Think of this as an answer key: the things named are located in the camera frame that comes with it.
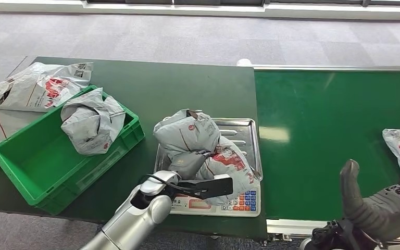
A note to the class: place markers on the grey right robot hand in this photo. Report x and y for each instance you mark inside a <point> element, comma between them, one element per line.
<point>376,214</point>

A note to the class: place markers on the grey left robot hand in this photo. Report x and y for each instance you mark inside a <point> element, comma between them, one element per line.
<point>188,165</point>

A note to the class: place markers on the grey red-print courier bag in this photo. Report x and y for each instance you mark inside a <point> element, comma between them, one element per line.
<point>189,133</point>

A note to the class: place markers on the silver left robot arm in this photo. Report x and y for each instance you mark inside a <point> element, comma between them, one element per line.
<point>138,217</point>

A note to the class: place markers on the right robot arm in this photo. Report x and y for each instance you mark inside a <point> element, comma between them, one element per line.
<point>331,236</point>

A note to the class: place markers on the green conveyor belt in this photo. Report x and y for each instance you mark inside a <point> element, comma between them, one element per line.
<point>300,155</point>

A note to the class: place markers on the white conveyor roller cap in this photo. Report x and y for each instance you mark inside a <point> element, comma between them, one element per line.
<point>244,62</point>

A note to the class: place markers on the white electronic weighing scale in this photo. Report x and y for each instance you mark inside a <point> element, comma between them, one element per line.
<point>246,206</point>

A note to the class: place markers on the crumpled grey courier bag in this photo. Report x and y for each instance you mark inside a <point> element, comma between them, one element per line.
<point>91,127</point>

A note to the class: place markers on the green plastic crate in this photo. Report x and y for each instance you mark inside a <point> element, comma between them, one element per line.
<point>31,162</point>

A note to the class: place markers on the white courier bag QR codes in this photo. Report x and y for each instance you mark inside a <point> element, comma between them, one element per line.
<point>24,86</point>

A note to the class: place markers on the wide silver conveyor side rail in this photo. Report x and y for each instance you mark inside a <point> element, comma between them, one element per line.
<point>289,227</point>

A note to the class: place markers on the thin silver conveyor side rail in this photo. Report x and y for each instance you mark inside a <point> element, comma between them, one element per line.
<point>324,68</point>

